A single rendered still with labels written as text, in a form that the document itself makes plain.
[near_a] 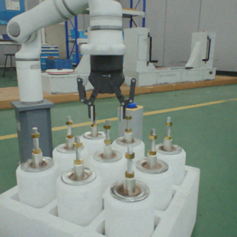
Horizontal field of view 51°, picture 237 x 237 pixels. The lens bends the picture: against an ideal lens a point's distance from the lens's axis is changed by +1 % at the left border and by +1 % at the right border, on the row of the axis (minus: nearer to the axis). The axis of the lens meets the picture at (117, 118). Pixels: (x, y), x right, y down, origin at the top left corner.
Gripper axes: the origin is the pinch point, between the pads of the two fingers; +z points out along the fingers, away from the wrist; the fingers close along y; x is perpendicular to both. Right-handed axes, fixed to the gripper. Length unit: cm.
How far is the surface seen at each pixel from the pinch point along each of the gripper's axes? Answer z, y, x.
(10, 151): 36, 58, -60
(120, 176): 14.4, -3.5, 3.3
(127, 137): 9.0, -4.6, -9.7
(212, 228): 35.7, -29.9, -6.9
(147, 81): 21, -23, -266
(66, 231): 17.8, 5.8, 18.6
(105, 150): 8.7, 0.3, 1.1
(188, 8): -122, -139, -635
